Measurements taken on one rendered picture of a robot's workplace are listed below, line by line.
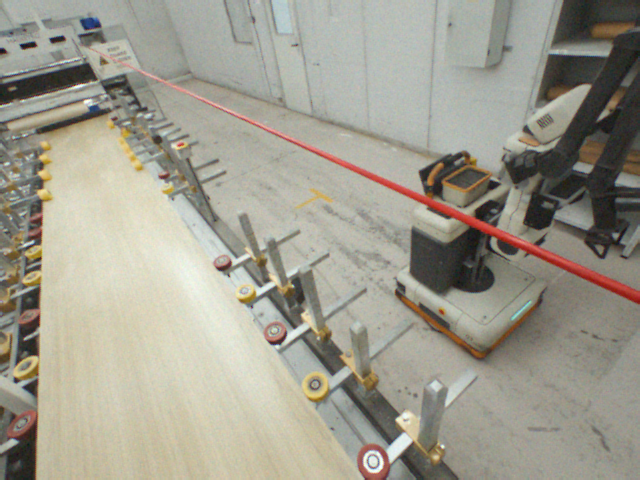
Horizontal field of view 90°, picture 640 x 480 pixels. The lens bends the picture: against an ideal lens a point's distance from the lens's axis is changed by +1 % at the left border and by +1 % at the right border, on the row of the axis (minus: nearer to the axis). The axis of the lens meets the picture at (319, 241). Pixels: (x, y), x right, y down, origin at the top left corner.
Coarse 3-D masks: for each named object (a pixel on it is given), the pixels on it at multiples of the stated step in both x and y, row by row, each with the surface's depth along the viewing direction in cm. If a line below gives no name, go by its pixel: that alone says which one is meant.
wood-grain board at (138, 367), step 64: (64, 192) 234; (128, 192) 218; (64, 256) 169; (128, 256) 160; (192, 256) 152; (64, 320) 133; (128, 320) 127; (192, 320) 122; (64, 384) 109; (128, 384) 105; (192, 384) 102; (256, 384) 98; (64, 448) 92; (128, 448) 90; (192, 448) 87; (256, 448) 85; (320, 448) 82
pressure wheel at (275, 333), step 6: (270, 324) 114; (276, 324) 114; (282, 324) 113; (264, 330) 113; (270, 330) 113; (276, 330) 112; (282, 330) 111; (264, 336) 111; (270, 336) 110; (276, 336) 110; (282, 336) 110; (270, 342) 110; (276, 342) 110; (282, 342) 111
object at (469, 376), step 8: (464, 376) 97; (472, 376) 97; (456, 384) 96; (464, 384) 96; (448, 392) 94; (456, 392) 94; (448, 400) 93; (400, 440) 87; (408, 440) 87; (392, 448) 86; (400, 448) 86; (408, 448) 87; (392, 456) 84; (400, 456) 86; (392, 464) 85
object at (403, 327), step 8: (408, 320) 114; (400, 328) 112; (408, 328) 113; (384, 336) 111; (392, 336) 110; (400, 336) 112; (376, 344) 109; (384, 344) 108; (376, 352) 107; (344, 368) 104; (336, 376) 102; (344, 376) 102; (336, 384) 100
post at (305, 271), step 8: (304, 264) 101; (304, 272) 99; (312, 272) 101; (304, 280) 101; (312, 280) 103; (304, 288) 105; (312, 288) 105; (312, 296) 106; (312, 304) 108; (312, 312) 111; (320, 312) 113; (312, 320) 117; (320, 320) 116; (320, 328) 118; (320, 344) 125
